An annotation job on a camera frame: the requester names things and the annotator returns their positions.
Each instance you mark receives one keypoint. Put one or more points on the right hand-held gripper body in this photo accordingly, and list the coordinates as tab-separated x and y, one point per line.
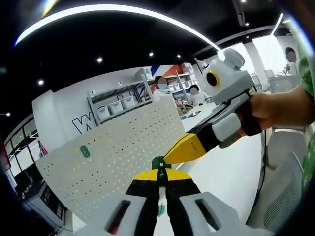
229	83

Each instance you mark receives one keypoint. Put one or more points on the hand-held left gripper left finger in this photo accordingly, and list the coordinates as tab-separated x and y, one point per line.
147	211

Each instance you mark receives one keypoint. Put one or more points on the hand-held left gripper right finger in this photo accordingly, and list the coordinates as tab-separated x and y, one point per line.
177	211

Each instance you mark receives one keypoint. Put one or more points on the green hook assembly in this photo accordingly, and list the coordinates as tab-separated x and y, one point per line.
157	162
161	210
85	151

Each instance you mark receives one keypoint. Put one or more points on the white perforated mounting plate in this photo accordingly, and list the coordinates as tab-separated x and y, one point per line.
110	152

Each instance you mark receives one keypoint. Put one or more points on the person's right hand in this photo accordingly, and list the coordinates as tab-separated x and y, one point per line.
268	110

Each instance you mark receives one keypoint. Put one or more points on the white storage bin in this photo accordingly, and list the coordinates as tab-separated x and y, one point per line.
103	113
129	102
116	107

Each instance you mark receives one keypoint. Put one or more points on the grey mesh chair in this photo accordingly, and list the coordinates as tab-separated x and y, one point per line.
278	191

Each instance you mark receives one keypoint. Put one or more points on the dark equipment cabinet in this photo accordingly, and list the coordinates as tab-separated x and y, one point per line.
49	199

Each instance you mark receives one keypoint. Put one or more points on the grey metal shelf rack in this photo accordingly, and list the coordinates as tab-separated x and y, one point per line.
90	110

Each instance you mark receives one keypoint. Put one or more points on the pink hanging bag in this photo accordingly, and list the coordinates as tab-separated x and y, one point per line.
43	150

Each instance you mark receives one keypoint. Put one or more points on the curved ceiling light strip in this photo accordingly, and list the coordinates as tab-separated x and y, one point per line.
110	7

